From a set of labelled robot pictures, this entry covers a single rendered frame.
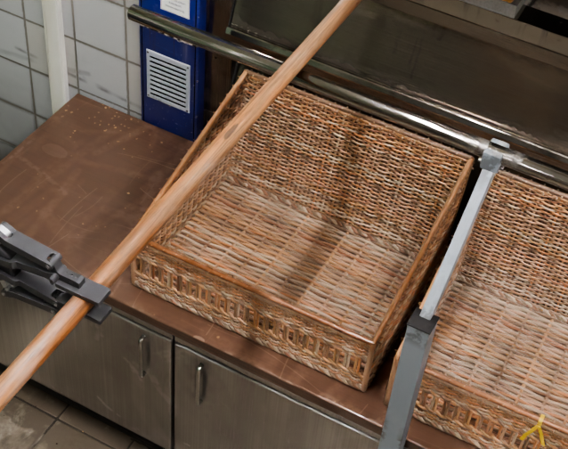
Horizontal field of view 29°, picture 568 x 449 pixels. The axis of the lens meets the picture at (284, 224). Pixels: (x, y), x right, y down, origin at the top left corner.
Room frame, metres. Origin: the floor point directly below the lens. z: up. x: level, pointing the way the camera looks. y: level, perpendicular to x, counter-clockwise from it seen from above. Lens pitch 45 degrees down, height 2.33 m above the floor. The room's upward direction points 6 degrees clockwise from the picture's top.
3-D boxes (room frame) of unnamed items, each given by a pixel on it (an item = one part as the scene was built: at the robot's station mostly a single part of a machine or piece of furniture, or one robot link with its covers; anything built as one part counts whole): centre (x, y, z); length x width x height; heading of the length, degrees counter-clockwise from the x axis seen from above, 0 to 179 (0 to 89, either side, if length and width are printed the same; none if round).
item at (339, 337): (1.63, -0.04, 0.72); 0.56 x 0.49 x 0.28; 66
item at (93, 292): (0.96, 0.26, 1.22); 0.07 x 0.03 x 0.01; 67
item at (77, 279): (0.97, 0.28, 1.23); 0.05 x 0.01 x 0.03; 67
